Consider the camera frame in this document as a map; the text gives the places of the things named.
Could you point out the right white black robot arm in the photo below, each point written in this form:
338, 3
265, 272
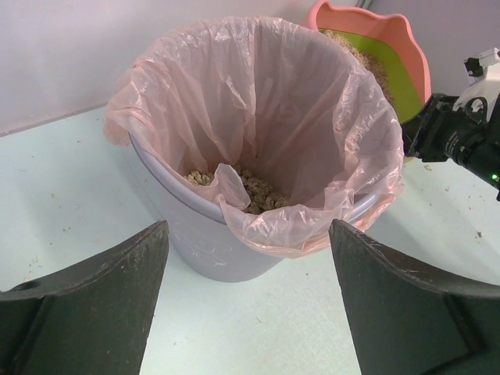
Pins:
468, 135

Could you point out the litter clumps in bucket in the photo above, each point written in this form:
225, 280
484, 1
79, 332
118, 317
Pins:
263, 196

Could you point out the pink green litter box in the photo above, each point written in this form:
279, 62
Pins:
389, 39

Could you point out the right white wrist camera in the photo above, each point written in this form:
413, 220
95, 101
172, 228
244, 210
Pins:
482, 93

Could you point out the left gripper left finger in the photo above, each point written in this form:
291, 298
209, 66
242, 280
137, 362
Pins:
93, 317

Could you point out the pink plastic bin liner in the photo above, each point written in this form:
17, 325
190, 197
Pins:
283, 101

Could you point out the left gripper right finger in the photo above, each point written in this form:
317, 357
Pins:
409, 317

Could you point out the grey trash bucket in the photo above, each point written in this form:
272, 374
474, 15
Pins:
198, 231

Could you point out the beige cat litter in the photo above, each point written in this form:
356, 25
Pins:
369, 61

